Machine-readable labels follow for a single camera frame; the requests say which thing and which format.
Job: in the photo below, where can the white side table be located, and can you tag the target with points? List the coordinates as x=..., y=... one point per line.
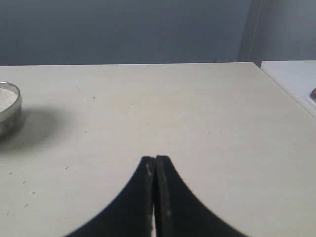
x=297, y=78

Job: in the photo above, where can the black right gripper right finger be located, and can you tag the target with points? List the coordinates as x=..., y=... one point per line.
x=178, y=212

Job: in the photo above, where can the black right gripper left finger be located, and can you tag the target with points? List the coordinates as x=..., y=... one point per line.
x=130, y=213

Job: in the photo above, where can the steel bowl of rice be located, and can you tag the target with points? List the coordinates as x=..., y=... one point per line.
x=10, y=107

